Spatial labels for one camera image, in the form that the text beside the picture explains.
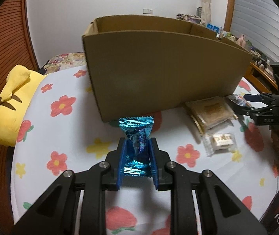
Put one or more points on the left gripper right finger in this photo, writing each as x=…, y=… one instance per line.
x=153, y=162

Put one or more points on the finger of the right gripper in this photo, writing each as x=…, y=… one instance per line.
x=242, y=108
x=255, y=98

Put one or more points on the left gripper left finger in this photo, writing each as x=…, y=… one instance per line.
x=122, y=149

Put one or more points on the silver blue snack wrapper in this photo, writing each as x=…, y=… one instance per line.
x=238, y=100

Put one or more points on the blue foil candy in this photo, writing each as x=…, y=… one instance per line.
x=137, y=131

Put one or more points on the wooden sideboard cabinet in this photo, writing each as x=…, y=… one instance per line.
x=260, y=79

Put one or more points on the brown biscuit pack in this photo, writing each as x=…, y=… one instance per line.
x=208, y=113

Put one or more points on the clear wrapped small cake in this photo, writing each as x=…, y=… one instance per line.
x=218, y=142

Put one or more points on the pink kettle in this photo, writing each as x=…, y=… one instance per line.
x=241, y=41

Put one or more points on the grey window blind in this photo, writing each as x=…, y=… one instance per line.
x=258, y=21

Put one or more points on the blue tissue pack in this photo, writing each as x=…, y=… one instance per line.
x=213, y=28

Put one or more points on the brown cardboard box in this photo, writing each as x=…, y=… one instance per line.
x=140, y=64

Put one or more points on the yellow pikachu plush toy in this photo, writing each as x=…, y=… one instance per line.
x=21, y=84

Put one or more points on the beige curtain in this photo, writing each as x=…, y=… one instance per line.
x=206, y=2

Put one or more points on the white wall switch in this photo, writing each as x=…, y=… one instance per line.
x=148, y=11

